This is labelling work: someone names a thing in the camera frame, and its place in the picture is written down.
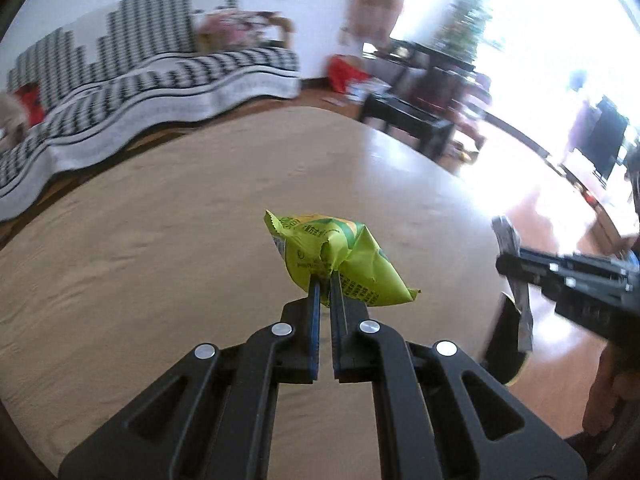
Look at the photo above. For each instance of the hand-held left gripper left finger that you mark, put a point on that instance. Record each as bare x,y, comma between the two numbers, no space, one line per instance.
314,330

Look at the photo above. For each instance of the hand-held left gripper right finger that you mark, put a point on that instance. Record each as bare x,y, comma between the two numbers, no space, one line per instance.
338,330

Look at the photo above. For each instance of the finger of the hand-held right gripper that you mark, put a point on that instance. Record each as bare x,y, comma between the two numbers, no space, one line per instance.
590,305
540,262

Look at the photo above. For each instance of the long grey printed wrapper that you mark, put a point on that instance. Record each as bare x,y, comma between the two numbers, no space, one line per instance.
522,310

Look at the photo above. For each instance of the green snack packet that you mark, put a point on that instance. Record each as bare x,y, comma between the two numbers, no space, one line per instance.
340,250

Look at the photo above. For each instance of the person's right hand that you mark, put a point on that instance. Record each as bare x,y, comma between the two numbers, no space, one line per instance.
602,395

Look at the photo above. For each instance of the dark blurred furniture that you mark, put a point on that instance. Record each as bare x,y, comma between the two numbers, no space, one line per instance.
605,135

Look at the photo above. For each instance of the low black table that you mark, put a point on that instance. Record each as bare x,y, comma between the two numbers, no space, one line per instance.
410,120

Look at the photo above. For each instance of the dark wooden stand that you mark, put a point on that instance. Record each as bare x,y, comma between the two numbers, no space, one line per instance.
440,70

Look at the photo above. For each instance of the patterned packet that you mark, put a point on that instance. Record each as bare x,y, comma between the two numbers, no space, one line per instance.
367,91

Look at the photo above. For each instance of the green potted plant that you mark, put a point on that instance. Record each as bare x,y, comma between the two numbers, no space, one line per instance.
467,20

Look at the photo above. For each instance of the red bag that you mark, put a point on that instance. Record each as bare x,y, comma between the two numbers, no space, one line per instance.
345,72

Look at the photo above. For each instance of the black-white striped sofa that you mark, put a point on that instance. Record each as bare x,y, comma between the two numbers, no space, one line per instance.
150,90

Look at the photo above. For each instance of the wooden sofa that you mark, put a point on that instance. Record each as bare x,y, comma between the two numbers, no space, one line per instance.
286,27

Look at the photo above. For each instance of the beige curtain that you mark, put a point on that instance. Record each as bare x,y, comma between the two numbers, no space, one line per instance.
375,0

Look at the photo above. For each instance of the floral cushion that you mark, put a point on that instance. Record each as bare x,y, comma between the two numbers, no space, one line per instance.
235,27

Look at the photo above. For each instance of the red plush toy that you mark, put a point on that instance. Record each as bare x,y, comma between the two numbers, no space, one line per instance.
30,102

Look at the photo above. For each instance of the brown plush toy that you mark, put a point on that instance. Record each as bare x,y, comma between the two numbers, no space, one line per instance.
12,120

